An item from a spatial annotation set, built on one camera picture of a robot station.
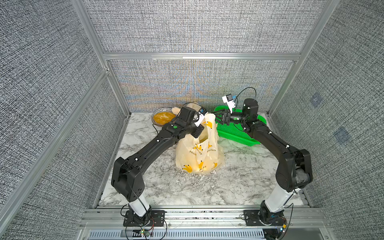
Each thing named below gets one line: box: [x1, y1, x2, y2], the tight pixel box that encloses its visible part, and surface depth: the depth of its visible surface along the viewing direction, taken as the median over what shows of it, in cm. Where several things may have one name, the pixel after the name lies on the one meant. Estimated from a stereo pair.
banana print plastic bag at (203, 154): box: [175, 113, 225, 174], surface depth 83 cm
